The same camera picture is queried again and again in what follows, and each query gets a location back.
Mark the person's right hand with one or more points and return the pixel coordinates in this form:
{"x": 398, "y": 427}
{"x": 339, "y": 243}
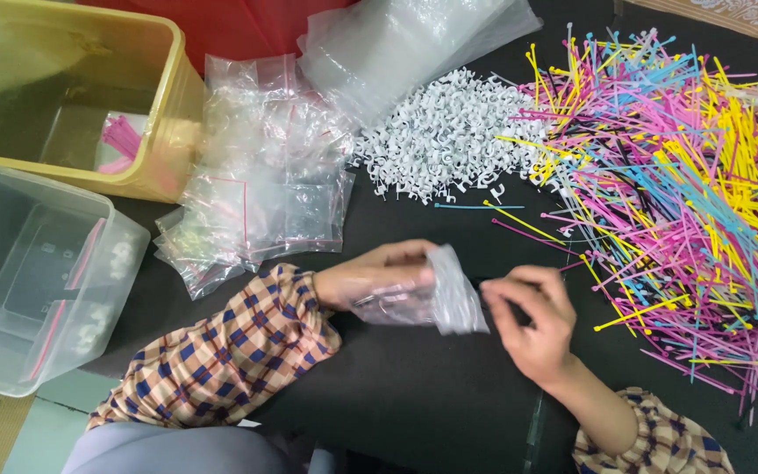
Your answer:
{"x": 537, "y": 329}

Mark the person's left hand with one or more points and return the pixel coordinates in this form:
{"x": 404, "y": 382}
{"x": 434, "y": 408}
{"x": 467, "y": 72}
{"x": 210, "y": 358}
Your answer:
{"x": 359, "y": 276}

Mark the person's left fingers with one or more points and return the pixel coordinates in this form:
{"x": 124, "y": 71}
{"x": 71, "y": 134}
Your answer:
{"x": 412, "y": 253}

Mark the person's right fingers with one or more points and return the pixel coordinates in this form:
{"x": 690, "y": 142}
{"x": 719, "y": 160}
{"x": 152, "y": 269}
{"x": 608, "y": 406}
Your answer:
{"x": 507, "y": 299}

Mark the small clear zip bag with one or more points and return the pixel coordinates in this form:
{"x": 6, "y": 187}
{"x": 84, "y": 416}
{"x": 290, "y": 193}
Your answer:
{"x": 431, "y": 296}

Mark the pile of empty zip bags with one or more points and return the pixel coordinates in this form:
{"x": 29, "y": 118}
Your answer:
{"x": 267, "y": 178}

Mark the large clear plastic bag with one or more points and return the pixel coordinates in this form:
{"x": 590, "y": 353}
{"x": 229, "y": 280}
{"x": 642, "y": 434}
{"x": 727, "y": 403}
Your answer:
{"x": 399, "y": 46}

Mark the red plastic sheet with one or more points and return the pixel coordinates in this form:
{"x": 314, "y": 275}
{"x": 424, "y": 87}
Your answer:
{"x": 227, "y": 26}

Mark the bag of white clips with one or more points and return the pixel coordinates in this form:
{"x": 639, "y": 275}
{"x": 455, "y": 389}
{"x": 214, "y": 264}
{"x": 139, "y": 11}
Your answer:
{"x": 112, "y": 257}
{"x": 73, "y": 336}

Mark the person's grey lap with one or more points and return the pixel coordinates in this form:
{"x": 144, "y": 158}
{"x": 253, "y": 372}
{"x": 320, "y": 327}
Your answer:
{"x": 181, "y": 451}

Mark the yellow plastic bin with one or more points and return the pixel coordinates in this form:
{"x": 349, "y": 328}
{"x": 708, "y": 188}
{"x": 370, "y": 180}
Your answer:
{"x": 70, "y": 92}

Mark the clear plastic container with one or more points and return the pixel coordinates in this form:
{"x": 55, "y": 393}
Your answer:
{"x": 30, "y": 283}

